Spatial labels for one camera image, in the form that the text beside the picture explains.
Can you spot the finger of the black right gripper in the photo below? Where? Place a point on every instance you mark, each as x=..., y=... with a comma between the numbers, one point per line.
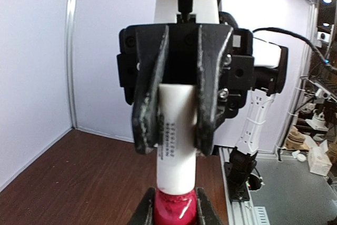
x=152, y=52

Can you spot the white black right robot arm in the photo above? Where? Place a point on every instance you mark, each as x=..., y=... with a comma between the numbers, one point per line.
x=268, y=80

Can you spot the left aluminium corner post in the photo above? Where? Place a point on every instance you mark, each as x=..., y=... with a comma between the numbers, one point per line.
x=69, y=53

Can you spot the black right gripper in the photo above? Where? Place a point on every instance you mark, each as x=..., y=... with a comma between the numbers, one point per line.
x=211, y=56

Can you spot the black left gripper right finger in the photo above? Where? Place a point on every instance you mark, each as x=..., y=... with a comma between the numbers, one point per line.
x=206, y=214

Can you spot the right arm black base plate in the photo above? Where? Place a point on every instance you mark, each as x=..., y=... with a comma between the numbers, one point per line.
x=236, y=181

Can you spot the aluminium front frame rail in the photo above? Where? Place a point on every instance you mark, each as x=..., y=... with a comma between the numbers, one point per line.
x=291, y=194

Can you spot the white nail polish cap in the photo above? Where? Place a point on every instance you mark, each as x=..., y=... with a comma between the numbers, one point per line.
x=176, y=152

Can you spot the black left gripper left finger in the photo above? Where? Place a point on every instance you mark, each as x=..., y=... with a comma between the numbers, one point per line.
x=143, y=215

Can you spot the right round circuit board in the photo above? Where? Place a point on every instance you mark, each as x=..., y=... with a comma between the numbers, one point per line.
x=255, y=182

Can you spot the red nail polish bottle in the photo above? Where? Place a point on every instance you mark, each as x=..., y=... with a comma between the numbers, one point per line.
x=175, y=209

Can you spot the white tissue box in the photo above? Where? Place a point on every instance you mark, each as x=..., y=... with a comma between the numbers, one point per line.
x=319, y=162

